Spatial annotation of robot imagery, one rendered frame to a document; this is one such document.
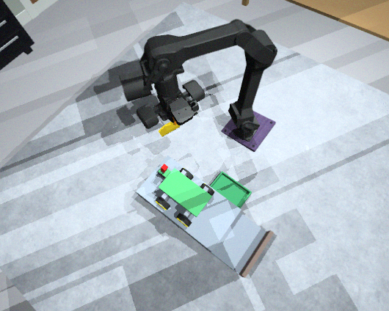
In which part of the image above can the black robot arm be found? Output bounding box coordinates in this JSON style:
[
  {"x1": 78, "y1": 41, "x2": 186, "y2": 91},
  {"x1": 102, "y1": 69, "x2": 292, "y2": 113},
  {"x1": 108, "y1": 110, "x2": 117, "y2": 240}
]
[{"x1": 119, "y1": 19, "x2": 277, "y2": 142}]

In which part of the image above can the red-headed stop pin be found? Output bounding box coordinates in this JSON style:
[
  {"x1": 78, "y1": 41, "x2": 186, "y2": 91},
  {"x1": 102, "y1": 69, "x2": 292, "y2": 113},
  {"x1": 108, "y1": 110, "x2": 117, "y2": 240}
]
[{"x1": 161, "y1": 164, "x2": 168, "y2": 173}]

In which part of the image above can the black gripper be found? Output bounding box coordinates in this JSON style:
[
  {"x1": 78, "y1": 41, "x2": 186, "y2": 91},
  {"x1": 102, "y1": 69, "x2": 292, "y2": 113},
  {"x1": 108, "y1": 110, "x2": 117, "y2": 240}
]
[{"x1": 137, "y1": 79, "x2": 205, "y2": 129}]

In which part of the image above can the yellow chock with orange handle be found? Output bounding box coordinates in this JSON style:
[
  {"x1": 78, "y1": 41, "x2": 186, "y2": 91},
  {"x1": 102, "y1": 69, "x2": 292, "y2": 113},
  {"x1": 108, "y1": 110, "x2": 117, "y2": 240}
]
[{"x1": 159, "y1": 117, "x2": 180, "y2": 136}]

